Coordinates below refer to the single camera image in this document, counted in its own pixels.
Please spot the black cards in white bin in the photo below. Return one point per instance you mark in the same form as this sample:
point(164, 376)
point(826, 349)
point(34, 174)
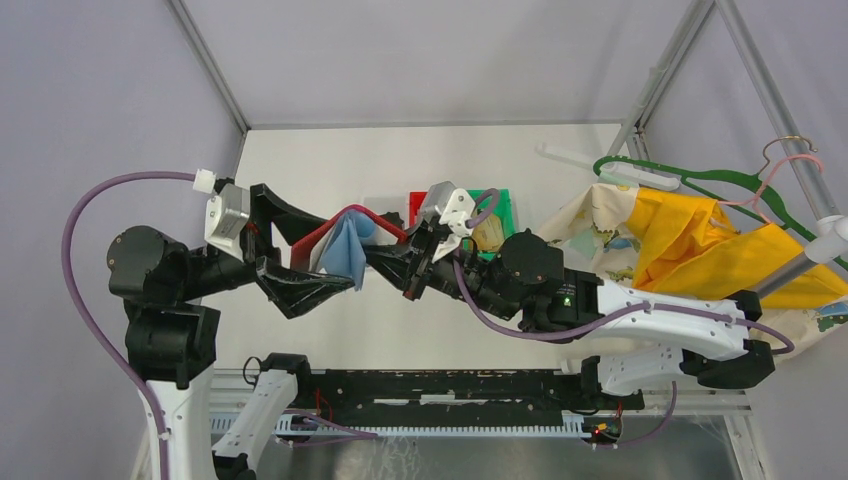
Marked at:
point(394, 218)

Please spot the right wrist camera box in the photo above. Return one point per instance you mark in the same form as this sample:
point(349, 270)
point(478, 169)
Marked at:
point(449, 213)

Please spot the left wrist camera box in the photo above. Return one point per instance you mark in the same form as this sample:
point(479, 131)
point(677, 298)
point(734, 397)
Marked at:
point(227, 212)

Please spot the white cable duct strip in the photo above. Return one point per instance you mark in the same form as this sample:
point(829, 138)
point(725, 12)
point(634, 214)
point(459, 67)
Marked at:
point(571, 427)

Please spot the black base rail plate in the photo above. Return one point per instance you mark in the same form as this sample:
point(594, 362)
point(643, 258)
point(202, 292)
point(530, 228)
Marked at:
point(459, 398)

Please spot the white plastic bin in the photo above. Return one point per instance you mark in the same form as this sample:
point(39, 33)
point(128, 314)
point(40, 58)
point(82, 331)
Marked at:
point(379, 205)

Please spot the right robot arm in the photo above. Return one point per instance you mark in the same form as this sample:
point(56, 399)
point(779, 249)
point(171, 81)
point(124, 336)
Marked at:
point(525, 291)

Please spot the white hanger rack stand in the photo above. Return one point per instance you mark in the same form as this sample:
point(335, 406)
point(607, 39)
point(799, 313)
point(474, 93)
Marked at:
point(827, 247)

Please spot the red plastic bin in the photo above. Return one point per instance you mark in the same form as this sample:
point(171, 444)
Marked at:
point(417, 205)

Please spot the pink clothes hanger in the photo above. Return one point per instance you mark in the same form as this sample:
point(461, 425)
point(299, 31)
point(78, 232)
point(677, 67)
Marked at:
point(810, 157)

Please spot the green plastic bin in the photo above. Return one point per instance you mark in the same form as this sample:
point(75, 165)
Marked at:
point(505, 211)

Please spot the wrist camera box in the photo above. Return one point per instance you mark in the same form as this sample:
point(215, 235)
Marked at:
point(227, 212)
point(449, 213)

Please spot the red leather card holder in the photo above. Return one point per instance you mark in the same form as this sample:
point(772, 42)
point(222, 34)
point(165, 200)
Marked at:
point(337, 246)

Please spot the gold cards in green bin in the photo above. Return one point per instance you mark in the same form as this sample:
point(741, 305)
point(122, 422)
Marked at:
point(489, 235)

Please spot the green clothes hanger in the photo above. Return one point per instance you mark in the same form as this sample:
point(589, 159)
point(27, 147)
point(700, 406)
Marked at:
point(770, 196)

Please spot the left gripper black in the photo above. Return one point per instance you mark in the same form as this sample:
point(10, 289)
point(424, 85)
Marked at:
point(295, 288)

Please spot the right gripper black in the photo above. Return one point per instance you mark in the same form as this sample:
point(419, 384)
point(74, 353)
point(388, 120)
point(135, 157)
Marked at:
point(396, 261)

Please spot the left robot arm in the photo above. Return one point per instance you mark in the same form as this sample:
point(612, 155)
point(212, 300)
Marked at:
point(171, 338)

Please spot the yellow patterned cloth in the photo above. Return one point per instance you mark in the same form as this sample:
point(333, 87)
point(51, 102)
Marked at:
point(687, 246)

